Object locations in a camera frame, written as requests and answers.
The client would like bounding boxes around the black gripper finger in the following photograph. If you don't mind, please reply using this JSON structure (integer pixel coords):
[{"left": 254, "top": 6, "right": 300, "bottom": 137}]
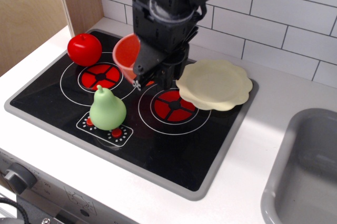
[
  {"left": 133, "top": 64, "right": 164, "bottom": 91},
  {"left": 162, "top": 45, "right": 190, "bottom": 89}
]

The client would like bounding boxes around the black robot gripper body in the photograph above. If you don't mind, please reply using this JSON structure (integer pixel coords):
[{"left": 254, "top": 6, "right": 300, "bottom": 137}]
[{"left": 131, "top": 0, "right": 200, "bottom": 88}]

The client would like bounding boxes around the red plastic cup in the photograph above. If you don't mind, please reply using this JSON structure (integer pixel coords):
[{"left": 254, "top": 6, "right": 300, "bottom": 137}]
[{"left": 113, "top": 34, "right": 141, "bottom": 87}]

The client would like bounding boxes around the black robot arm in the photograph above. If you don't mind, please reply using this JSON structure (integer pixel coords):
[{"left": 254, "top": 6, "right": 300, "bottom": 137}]
[{"left": 132, "top": 0, "right": 208, "bottom": 90}]

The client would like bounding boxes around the cream scalloped plate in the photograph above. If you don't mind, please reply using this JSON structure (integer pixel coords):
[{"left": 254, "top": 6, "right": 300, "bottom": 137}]
[{"left": 176, "top": 59, "right": 253, "bottom": 111}]

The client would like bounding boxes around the green toy pear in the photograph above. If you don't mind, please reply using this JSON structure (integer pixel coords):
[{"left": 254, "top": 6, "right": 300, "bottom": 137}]
[{"left": 90, "top": 85, "right": 127, "bottom": 130}]

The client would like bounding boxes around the red toy apple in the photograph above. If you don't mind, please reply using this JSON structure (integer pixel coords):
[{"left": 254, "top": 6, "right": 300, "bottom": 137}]
[{"left": 67, "top": 33, "right": 102, "bottom": 67}]

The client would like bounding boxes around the black toy stovetop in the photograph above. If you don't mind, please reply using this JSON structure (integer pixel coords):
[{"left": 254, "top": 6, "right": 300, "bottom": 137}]
[{"left": 4, "top": 29, "right": 258, "bottom": 201}]

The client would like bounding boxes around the wooden side panel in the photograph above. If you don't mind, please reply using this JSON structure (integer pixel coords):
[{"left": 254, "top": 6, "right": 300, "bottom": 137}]
[{"left": 1, "top": 0, "right": 104, "bottom": 74}]

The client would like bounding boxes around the grey oven front panel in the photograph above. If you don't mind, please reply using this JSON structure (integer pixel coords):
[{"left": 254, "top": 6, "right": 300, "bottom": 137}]
[{"left": 1, "top": 150, "right": 136, "bottom": 223}]

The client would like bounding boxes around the grey oven knob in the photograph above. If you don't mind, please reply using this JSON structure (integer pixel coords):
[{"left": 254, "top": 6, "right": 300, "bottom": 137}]
[{"left": 4, "top": 163, "right": 37, "bottom": 195}]

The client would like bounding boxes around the grey sink basin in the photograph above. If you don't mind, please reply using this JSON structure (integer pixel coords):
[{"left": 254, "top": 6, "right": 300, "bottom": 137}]
[{"left": 261, "top": 108, "right": 336, "bottom": 223}]

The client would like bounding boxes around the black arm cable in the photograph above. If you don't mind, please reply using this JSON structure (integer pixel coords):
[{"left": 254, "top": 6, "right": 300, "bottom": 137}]
[{"left": 193, "top": 3, "right": 207, "bottom": 25}]

